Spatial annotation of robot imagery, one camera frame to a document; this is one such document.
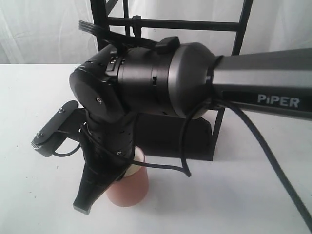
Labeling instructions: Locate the white backdrop curtain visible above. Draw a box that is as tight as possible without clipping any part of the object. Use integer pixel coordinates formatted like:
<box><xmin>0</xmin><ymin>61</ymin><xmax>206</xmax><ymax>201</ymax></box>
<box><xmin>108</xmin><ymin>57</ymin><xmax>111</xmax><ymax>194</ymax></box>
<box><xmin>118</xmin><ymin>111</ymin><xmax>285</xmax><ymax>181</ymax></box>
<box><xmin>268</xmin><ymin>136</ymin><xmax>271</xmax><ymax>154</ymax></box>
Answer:
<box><xmin>0</xmin><ymin>0</ymin><xmax>312</xmax><ymax>64</ymax></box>

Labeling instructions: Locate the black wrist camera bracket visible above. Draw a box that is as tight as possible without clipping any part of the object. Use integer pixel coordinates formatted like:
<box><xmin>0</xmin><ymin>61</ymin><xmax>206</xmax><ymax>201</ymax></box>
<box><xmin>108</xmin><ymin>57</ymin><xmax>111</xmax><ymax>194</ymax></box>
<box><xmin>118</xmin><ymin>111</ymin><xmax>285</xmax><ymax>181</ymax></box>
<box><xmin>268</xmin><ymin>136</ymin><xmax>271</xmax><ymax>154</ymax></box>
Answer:
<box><xmin>31</xmin><ymin>100</ymin><xmax>86</xmax><ymax>157</ymax></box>

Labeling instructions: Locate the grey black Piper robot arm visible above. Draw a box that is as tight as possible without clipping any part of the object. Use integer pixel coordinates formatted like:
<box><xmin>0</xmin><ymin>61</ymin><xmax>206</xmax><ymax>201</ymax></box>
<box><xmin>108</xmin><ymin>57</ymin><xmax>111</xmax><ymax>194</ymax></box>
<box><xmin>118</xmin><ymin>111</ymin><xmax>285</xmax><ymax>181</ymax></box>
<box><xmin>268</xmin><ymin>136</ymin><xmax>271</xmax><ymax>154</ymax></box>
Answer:
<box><xmin>69</xmin><ymin>43</ymin><xmax>312</xmax><ymax>214</ymax></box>

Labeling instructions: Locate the pink paper cup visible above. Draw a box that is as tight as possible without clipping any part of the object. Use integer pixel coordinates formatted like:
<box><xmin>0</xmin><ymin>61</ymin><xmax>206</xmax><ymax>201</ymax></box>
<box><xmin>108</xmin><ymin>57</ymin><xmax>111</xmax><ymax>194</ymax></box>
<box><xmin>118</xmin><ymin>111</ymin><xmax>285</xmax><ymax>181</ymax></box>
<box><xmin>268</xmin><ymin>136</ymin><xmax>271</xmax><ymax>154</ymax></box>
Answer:
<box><xmin>105</xmin><ymin>145</ymin><xmax>150</xmax><ymax>208</ymax></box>

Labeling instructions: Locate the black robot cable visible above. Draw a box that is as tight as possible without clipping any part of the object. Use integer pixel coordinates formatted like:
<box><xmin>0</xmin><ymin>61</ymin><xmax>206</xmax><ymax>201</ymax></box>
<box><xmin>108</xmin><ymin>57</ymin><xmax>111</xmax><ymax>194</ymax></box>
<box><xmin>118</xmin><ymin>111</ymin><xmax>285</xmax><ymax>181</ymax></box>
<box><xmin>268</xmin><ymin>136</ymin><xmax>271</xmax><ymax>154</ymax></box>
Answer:
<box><xmin>52</xmin><ymin>55</ymin><xmax>312</xmax><ymax>227</ymax></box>

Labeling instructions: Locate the black metal frame stand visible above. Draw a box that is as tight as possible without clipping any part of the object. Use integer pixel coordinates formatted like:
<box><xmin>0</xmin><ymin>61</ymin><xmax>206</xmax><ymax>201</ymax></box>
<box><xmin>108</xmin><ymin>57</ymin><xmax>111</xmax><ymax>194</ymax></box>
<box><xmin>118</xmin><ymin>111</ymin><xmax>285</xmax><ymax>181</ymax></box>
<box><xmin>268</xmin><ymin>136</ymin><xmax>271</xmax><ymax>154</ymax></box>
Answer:
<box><xmin>91</xmin><ymin>0</ymin><xmax>253</xmax><ymax>161</ymax></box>

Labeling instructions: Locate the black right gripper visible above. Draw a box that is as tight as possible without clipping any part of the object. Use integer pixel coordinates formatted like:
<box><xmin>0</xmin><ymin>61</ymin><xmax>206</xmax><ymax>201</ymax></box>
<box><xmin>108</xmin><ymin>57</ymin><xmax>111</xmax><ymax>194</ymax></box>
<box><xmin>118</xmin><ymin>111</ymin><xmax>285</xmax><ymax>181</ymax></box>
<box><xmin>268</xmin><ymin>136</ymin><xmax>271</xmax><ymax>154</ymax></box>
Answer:
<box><xmin>73</xmin><ymin>113</ymin><xmax>136</xmax><ymax>215</ymax></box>

